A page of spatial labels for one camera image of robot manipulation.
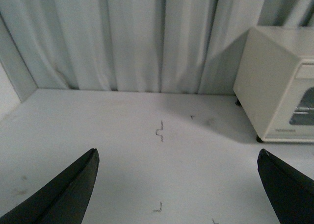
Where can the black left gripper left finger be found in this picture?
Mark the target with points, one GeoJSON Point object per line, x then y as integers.
{"type": "Point", "coordinates": [64, 199]}

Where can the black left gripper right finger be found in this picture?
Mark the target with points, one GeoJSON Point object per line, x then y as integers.
{"type": "Point", "coordinates": [290, 192]}

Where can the cream glass oven door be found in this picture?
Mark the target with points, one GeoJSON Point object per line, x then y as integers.
{"type": "Point", "coordinates": [294, 119]}

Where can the black oven foot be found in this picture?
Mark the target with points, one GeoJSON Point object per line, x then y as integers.
{"type": "Point", "coordinates": [259, 140]}

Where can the cream Toshiba toaster oven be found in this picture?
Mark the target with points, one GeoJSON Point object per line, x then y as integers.
{"type": "Point", "coordinates": [270, 58]}

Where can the light grey curtain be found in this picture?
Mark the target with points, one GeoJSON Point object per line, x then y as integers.
{"type": "Point", "coordinates": [160, 46]}

